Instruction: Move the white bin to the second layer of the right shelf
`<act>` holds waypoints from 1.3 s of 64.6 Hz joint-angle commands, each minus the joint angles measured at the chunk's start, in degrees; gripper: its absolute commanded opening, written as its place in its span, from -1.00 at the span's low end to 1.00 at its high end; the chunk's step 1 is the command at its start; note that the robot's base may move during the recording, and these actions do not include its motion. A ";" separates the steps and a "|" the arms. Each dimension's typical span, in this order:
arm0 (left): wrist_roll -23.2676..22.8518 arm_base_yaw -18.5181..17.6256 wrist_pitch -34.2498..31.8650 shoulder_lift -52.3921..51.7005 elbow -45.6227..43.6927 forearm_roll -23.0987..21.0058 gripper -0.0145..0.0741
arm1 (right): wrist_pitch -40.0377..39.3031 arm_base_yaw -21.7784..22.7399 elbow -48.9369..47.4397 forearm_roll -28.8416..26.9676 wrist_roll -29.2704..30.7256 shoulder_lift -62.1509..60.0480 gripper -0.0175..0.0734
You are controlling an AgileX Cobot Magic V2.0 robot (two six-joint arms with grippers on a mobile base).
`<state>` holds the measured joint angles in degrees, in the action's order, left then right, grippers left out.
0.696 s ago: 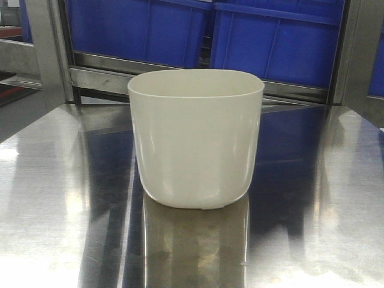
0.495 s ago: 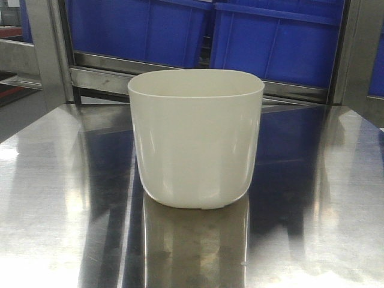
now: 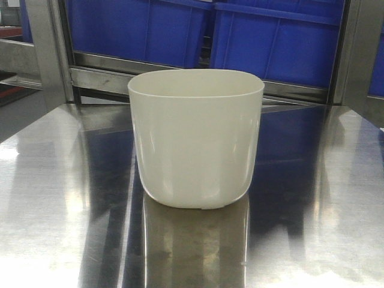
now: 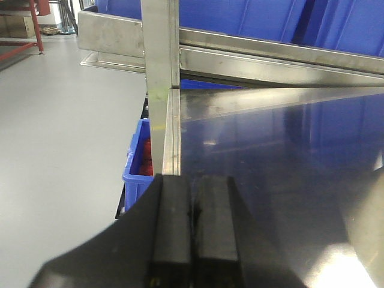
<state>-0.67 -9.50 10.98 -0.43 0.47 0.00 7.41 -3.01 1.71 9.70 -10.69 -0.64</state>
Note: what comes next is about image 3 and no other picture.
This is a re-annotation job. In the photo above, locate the white plastic bin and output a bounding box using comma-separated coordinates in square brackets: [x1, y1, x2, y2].
[128, 69, 265, 209]

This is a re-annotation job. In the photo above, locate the blue crate behind left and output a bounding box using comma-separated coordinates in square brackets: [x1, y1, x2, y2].
[67, 1, 213, 68]

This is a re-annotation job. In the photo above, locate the blue crate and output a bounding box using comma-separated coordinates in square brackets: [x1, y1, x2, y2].
[67, 1, 213, 68]
[210, 1, 344, 88]

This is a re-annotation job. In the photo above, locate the blue crate behind right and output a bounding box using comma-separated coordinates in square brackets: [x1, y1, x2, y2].
[210, 1, 344, 88]

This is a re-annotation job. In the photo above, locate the steel shelf frame behind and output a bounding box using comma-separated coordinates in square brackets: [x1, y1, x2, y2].
[1, 1, 383, 109]

